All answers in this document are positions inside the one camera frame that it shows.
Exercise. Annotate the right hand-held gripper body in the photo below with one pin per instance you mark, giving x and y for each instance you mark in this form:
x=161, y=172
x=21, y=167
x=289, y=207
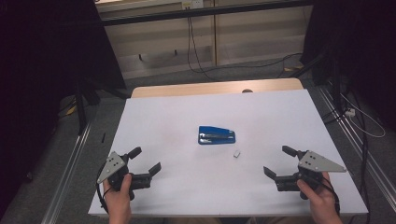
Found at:
x=314, y=163

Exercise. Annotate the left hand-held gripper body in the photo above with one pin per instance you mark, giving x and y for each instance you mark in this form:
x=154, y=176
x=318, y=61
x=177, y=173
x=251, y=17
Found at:
x=113, y=163

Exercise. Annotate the small white staple block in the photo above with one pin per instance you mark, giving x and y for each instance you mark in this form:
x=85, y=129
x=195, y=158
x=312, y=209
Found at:
x=237, y=153

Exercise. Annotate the blue stapler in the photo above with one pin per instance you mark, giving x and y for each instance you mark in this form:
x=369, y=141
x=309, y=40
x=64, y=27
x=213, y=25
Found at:
x=218, y=129

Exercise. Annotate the person's left hand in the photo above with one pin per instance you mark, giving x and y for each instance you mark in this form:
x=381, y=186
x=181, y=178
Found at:
x=120, y=205

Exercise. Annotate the person's right hand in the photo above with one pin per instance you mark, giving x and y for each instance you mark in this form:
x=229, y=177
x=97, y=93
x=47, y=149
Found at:
x=323, y=205

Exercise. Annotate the small black stick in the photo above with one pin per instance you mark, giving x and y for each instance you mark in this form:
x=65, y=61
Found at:
x=103, y=137

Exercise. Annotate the white table cover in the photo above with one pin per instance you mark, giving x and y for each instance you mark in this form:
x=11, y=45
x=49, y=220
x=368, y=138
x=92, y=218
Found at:
x=202, y=186

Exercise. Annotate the white power plug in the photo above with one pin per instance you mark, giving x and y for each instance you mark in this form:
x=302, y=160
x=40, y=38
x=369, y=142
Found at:
x=350, y=112

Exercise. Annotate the black metal stand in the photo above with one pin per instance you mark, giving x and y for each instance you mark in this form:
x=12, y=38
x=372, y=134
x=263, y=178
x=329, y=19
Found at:
x=81, y=105

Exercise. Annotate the wooden table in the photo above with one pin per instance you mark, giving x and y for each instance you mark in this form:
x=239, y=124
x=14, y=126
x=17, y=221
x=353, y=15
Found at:
x=202, y=88

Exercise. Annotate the light wooden shelf unit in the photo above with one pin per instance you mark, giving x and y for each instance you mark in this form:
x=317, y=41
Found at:
x=255, y=37

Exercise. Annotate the large dark curtain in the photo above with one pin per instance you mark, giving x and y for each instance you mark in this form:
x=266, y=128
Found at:
x=40, y=62

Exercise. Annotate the dark curtain with stand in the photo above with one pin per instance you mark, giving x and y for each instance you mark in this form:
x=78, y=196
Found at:
x=361, y=46

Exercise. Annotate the aluminium floor rail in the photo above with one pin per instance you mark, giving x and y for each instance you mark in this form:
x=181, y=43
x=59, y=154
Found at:
x=348, y=130
x=67, y=174

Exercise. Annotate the white wall socket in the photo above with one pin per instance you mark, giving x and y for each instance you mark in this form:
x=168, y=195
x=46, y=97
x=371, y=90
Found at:
x=193, y=4

